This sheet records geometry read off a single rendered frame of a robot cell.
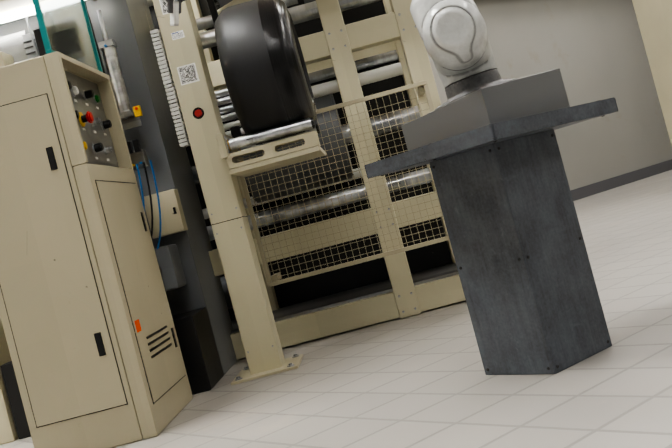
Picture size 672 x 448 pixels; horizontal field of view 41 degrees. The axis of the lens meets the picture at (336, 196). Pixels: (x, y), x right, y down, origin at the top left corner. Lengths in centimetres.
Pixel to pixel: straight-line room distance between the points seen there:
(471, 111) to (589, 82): 849
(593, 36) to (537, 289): 880
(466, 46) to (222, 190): 159
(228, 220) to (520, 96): 155
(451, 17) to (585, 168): 821
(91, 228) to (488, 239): 128
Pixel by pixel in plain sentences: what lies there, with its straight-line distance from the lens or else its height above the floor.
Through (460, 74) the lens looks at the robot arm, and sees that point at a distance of 244.
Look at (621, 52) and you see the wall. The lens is 1140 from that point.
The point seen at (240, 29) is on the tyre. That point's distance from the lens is 344.
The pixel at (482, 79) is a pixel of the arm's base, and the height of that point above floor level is 78.
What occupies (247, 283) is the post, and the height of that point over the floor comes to 36.
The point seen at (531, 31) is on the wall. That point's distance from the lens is 1022.
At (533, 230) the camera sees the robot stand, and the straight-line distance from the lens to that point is 238.
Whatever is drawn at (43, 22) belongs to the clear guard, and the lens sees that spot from 306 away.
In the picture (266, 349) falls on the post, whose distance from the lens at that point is 357.
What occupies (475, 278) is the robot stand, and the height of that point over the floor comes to 27.
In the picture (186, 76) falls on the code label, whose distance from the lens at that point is 361.
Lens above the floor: 54
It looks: 1 degrees up
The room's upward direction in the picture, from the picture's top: 15 degrees counter-clockwise
